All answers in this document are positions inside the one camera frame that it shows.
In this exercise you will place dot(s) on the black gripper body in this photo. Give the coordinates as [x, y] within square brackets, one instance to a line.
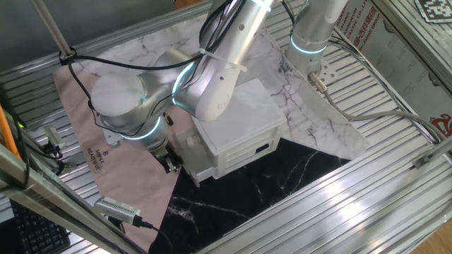
[163, 151]

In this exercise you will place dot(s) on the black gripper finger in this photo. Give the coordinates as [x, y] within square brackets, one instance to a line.
[169, 166]
[177, 161]

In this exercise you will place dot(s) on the drawer with black knob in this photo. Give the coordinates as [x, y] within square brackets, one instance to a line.
[194, 158]

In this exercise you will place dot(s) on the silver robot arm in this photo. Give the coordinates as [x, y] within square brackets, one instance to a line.
[212, 81]

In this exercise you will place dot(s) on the drawer with white knob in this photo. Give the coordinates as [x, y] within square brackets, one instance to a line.
[192, 140]

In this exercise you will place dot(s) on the white plastic drawer cabinet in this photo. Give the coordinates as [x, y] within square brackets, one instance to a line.
[243, 120]

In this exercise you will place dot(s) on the marble pink black patterned tablecloth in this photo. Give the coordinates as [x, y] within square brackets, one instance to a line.
[247, 197]

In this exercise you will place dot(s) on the black keyboard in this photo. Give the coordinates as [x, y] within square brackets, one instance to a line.
[39, 233]

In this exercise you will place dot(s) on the thin metal rod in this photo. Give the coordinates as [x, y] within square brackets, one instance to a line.
[53, 28]

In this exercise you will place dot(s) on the printed cardboard panel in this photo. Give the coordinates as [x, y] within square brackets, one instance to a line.
[395, 56]

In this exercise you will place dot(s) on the black white marker tag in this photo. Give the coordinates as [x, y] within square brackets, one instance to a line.
[436, 8]

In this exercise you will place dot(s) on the silver depth camera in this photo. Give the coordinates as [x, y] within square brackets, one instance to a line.
[53, 135]
[116, 209]

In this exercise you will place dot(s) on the aluminium frame post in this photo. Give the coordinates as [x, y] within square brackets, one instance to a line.
[42, 197]

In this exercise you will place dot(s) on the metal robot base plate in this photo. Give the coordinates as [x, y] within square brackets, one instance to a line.
[328, 72]

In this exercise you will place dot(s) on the metal bracket bar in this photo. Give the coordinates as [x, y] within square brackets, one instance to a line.
[422, 162]

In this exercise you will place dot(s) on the aluminium frame rail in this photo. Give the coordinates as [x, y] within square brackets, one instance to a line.
[416, 42]

